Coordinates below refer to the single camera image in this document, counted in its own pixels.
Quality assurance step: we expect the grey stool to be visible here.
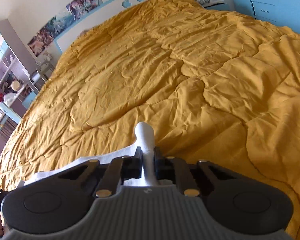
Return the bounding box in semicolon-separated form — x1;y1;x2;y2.
30;61;54;84

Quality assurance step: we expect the mustard yellow quilt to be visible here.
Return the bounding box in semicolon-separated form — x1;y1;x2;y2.
0;0;300;239

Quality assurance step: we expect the anime poster right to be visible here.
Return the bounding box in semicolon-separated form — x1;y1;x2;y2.
66;0;103;21

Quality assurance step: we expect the anime poster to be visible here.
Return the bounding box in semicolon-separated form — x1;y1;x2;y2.
66;0;103;21
44;13;75;38
27;27;53;57

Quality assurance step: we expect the white blue apple headboard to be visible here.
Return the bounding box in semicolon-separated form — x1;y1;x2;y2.
55;0;146;53

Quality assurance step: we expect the white Nevada sweatshirt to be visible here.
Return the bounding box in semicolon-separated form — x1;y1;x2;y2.
24;122;172;186

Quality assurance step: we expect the anime poster left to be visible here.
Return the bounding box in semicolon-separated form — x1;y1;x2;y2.
27;27;53;57

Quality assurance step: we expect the anime poster middle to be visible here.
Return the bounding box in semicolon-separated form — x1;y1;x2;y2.
44;13;75;38

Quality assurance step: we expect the grey blue shelf desk unit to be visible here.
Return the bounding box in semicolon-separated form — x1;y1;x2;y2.
0;19;38;153

